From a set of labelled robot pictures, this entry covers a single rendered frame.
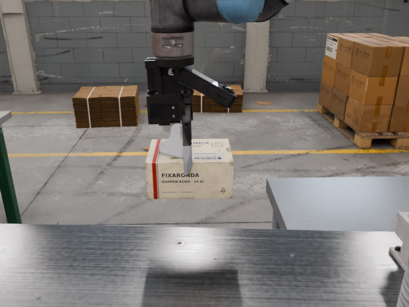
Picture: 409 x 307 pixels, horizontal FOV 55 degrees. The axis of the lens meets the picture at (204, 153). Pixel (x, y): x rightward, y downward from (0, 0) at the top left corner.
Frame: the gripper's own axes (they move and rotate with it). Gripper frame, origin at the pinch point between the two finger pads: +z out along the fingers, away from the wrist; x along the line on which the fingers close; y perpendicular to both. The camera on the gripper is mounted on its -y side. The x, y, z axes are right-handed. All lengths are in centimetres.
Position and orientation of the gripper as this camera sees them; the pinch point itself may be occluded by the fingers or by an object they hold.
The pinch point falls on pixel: (190, 159)
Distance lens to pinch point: 77.6
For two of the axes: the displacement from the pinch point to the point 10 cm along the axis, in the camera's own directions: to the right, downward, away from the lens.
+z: 0.2, 9.2, 3.8
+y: -10.0, 0.3, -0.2
